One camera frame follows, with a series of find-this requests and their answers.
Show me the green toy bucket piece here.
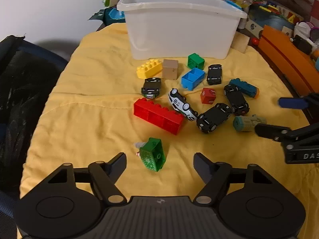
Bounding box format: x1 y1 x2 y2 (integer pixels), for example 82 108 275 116
139 137 166 172

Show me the red toy cube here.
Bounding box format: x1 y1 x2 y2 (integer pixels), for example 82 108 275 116
200 88 217 104

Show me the yellow blanket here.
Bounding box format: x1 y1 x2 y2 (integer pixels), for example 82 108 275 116
19 22 319 239

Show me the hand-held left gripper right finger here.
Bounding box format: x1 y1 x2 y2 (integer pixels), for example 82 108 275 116
193 152 278 207

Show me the white toy car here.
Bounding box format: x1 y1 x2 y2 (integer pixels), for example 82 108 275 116
168 88 198 122

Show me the yellow toy brick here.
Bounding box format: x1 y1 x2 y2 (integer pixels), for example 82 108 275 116
136 59 163 79

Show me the teal toy truck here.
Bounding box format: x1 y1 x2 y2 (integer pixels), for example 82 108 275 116
229 78 260 99

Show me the teal cardboard box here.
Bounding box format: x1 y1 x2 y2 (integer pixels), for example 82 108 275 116
88 7 126 26

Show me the black green toy car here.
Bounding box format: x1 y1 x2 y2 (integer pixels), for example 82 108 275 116
141 78 162 100

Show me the wooden cube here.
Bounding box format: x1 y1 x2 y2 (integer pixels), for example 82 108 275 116
162 59 179 80

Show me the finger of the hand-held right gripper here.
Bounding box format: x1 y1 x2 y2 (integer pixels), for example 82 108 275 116
278 92 319 110
254 122 319 143

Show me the grey green cylinder toy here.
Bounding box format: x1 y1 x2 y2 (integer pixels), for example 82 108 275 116
233 115 267 132

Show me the white plastic container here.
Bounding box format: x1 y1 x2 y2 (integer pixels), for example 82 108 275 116
117 0 248 61

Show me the colourful toy puzzle box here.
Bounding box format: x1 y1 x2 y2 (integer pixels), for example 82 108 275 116
245 0 304 39

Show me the black mesh chair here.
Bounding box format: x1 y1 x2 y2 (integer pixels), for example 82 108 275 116
0 35 69 239

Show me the white plush toy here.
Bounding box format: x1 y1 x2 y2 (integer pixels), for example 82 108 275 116
293 22 319 43

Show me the long red toy brick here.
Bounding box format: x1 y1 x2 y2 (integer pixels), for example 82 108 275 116
133 98 185 135

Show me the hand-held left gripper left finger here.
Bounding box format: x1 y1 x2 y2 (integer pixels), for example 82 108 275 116
42 152 128 207

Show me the green toy brick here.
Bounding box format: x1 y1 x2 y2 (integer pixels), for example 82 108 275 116
187 53 205 70

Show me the wooden block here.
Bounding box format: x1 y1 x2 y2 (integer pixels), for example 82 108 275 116
232 33 250 53

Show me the orange box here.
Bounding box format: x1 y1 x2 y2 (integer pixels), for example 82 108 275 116
259 25 319 97

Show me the blue toy brick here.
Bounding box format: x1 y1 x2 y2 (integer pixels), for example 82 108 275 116
181 68 206 91

